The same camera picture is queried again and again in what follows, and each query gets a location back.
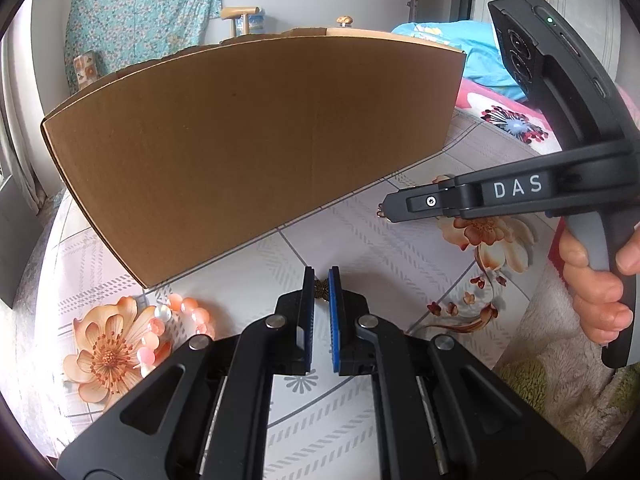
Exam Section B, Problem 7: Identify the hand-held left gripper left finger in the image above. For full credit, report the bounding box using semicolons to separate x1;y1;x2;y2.
57;266;317;480

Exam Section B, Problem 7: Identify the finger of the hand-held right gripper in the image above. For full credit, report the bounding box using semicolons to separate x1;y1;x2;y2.
376;176;473;225

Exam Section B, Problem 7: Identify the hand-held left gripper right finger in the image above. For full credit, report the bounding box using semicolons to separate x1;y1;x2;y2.
327;266;586;480

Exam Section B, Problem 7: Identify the colourful bead bracelet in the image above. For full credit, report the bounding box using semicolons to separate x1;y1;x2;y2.
136;294;217;367

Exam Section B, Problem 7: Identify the brown cardboard box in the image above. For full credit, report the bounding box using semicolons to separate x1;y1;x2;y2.
40;27;468;290

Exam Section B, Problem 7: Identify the person's right hand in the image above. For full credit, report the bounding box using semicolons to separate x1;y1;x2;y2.
557;230;640;346

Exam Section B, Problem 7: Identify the floral plaid tablecloth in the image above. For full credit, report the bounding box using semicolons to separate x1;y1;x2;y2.
15;110;591;461

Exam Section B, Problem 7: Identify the pink floral blanket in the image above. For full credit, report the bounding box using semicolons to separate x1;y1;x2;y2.
452;77;573;161

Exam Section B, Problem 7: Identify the white fluffy garment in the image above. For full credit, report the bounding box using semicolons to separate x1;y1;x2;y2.
492;255;640;461

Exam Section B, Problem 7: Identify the blue patterned garment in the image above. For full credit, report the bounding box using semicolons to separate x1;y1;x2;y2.
391;21;523;91

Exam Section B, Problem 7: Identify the clear water jug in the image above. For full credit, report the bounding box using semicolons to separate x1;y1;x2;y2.
235;12;266;36

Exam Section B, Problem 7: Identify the wooden chair back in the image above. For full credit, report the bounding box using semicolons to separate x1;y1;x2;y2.
221;6;261;38

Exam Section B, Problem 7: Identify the black cabinet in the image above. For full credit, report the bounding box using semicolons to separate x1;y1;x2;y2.
0;175;51;306

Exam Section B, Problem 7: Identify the teal floral cloth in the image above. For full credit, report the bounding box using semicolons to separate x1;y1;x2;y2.
65;0;223;96

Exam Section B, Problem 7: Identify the grey curtain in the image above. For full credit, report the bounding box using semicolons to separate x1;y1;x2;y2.
0;35;56;211

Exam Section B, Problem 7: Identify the checkered patterned box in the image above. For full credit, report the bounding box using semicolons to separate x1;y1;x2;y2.
74;51;103;92

